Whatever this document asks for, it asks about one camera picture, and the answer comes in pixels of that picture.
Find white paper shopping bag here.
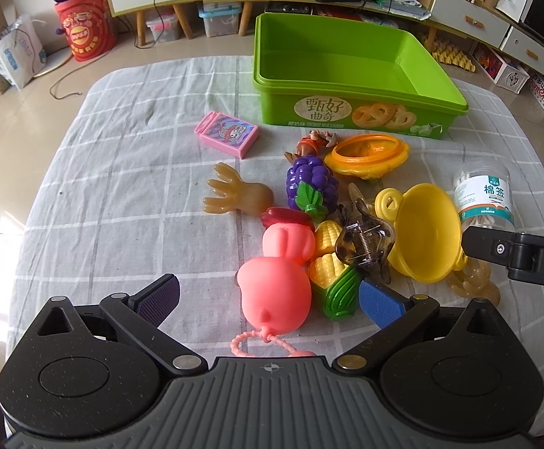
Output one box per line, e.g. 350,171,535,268
0,14,47,90

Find pink card box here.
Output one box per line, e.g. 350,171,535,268
194,112,259,159

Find white red toy box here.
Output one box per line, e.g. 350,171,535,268
473,44,529,94

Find clear cotton swab jar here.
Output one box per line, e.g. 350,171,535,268
453,158,515,231

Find yellow egg tray stack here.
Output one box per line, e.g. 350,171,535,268
429,36,477,73

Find yellow plastic funnel toy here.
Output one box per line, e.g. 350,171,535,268
374,183,467,284

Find yellow green toy corn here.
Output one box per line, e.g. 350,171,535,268
306,220,363,321

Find brown hair claw clip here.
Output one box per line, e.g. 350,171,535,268
335,201,396,284

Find pink toy pig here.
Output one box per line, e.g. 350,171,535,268
230,207,316,358

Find clear storage bin blue lid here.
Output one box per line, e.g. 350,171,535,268
198,2,242,37

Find grey checked tablecloth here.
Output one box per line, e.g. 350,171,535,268
6,56,544,433

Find small brown figurine toy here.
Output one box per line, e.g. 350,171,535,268
284,130,338,163

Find purple toy grapes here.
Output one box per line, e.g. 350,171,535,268
285,155,339,223

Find red cartoon bucket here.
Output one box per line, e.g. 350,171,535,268
55,0,117,62

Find green plastic cookie box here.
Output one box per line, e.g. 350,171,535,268
252,13,468,139

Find orange plastic lid toy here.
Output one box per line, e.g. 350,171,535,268
325,133,410,180

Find amber rubber hand toy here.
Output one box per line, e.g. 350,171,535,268
203,162,275,217

